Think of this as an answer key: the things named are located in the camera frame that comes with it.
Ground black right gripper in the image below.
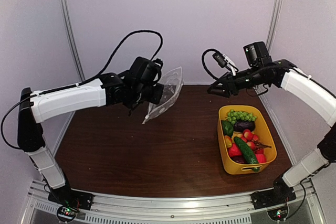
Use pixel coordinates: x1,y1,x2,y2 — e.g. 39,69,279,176
207,65,265,98

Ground clear polka dot zip bag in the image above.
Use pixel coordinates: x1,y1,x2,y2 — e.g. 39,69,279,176
142,67,184,124

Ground green toy cucumber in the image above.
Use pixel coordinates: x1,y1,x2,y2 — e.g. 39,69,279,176
234,136,261,172

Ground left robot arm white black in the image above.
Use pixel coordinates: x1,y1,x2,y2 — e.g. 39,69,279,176
17,57,163,205

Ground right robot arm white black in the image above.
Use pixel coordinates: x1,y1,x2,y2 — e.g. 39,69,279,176
205,41,335,204

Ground green toy grapes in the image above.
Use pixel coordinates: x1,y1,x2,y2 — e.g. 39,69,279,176
226,109,257,124

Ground green toy pepper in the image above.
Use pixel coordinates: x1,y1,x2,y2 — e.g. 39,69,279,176
221,120,234,137

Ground purple toy eggplant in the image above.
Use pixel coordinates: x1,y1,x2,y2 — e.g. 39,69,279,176
233,120,256,132

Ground yellow plastic basket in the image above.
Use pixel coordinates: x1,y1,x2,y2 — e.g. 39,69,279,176
217,105,277,175

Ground red toy strawberry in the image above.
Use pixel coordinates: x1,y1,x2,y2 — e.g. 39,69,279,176
227,143,242,157

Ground dark red toy beet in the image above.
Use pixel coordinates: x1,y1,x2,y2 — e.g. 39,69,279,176
231,156,247,165

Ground pink toy fruit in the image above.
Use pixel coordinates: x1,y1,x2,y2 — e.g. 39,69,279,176
255,153,267,164

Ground right circuit board with leds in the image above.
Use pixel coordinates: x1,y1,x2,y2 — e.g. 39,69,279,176
267,208,289,221

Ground circuit board with leds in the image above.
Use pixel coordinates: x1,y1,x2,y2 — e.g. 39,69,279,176
267,208,289,221
56,206,78,222

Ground left circuit board with leds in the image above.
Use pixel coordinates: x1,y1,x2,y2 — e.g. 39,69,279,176
56,206,78,222

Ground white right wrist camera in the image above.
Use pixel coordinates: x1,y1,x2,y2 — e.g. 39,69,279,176
212,52,239,76

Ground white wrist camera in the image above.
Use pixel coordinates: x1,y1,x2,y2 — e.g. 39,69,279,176
152,58,163,69
212,52,239,76

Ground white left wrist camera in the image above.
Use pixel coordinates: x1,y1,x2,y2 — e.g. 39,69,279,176
152,58,163,69

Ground black right camera cable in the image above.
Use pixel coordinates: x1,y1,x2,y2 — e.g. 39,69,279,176
201,48,229,80

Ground black camera cable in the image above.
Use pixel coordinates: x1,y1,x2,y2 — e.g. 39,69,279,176
28,30,163,99
201,48,229,80

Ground right aluminium frame post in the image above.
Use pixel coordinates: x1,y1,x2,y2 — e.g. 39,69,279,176
266,0,284,51

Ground aluminium frame post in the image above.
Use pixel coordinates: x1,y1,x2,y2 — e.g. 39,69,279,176
60,0,85,81
266,0,284,51

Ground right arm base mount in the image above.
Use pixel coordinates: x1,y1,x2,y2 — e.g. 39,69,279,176
251,186,297,210

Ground left aluminium frame post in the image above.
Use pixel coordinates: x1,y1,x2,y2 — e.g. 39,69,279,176
60,0,85,81

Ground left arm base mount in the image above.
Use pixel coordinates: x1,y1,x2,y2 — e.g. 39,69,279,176
48,186,93,210

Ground black left camera cable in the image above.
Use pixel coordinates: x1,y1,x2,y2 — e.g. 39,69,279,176
28,30,163,99

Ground front aluminium rail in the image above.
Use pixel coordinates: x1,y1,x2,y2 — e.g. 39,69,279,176
26,179,323,224

